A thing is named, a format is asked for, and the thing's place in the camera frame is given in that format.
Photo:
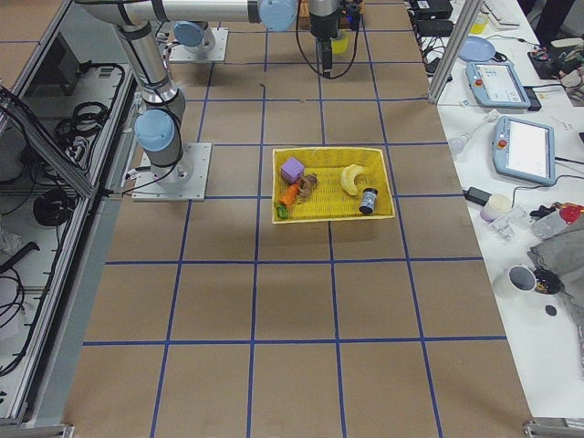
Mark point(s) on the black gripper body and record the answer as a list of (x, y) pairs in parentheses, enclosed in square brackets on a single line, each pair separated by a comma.
[(323, 26)]

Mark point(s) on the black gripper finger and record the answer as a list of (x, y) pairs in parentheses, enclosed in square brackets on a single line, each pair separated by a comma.
[(326, 56)]

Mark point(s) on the yellow tape roll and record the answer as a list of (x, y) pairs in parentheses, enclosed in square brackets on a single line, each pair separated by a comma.
[(340, 43)]

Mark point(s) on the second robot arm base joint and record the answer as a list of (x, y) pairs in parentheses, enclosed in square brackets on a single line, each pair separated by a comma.
[(195, 36)]

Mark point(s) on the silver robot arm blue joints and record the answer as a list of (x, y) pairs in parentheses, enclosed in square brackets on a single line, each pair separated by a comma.
[(158, 129)]

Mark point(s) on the toy banana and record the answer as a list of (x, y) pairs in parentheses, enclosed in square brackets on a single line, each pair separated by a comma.
[(348, 177)]

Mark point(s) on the purple cube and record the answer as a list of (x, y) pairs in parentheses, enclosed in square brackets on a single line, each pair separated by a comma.
[(292, 170)]

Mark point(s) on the brown toy shell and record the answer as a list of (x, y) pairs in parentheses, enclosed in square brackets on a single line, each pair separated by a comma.
[(307, 185)]

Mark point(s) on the yellow plastic basket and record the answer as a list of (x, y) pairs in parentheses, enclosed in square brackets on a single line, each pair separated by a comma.
[(329, 202)]

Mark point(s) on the light blue plate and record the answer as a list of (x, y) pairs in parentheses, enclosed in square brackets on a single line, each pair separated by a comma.
[(477, 49)]

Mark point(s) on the toy carrot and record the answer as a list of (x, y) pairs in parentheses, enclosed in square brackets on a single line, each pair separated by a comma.
[(290, 194)]

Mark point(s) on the black can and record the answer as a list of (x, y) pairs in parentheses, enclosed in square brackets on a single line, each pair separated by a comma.
[(368, 201)]

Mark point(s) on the upper blue teach pendant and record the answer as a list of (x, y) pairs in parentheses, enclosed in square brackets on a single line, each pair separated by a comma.
[(496, 86)]

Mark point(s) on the blue teach pendant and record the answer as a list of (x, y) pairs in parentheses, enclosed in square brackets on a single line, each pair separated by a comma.
[(524, 150), (496, 86)]

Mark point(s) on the green toy piece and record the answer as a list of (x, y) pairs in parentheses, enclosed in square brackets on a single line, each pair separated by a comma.
[(282, 212)]

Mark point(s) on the black power adapter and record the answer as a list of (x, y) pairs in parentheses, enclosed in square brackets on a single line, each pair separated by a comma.
[(476, 196)]

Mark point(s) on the lower blue teach pendant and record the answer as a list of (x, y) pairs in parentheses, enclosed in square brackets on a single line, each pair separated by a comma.
[(524, 150)]

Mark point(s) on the white purple cup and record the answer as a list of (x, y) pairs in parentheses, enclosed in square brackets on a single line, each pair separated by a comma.
[(495, 206)]

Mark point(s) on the white mug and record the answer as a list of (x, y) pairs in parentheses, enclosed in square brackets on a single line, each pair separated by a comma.
[(515, 282)]

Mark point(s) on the grey cloth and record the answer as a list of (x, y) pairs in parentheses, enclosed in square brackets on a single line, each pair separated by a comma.
[(562, 255)]

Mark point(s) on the aluminium frame post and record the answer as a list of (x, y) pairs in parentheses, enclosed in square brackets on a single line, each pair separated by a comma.
[(462, 26)]

